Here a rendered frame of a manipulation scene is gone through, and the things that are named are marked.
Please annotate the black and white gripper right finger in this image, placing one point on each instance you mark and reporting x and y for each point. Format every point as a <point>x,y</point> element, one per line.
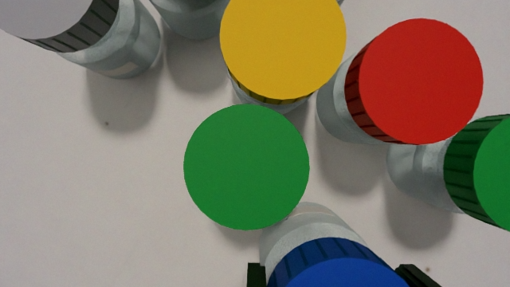
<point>414,277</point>

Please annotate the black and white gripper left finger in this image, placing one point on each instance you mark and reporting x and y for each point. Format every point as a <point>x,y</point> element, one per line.
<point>256,276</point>

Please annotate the bottle with blue cap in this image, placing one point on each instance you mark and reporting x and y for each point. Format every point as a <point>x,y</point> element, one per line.
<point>314,247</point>

